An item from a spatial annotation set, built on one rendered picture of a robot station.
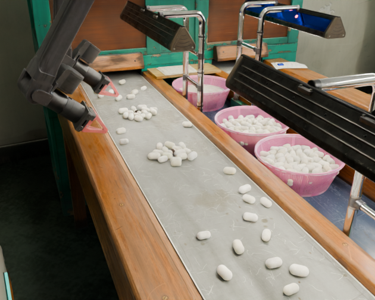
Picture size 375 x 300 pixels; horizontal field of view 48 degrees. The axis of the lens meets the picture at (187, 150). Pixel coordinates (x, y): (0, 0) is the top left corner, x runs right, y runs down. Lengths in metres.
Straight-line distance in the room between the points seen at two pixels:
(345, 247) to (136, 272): 0.43
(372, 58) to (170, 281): 3.85
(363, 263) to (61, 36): 0.85
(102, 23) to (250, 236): 1.33
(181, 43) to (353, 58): 3.13
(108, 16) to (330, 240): 1.43
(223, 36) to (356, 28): 2.14
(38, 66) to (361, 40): 3.50
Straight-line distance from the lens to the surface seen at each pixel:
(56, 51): 1.12
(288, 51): 2.43
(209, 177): 1.17
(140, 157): 1.28
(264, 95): 0.82
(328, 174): 1.22
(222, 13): 2.20
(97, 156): 1.25
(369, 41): 4.36
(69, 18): 1.10
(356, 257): 0.93
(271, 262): 0.88
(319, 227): 0.99
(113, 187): 1.09
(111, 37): 2.02
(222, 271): 0.85
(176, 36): 1.25
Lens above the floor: 1.33
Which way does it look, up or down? 26 degrees down
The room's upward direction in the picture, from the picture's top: 1 degrees clockwise
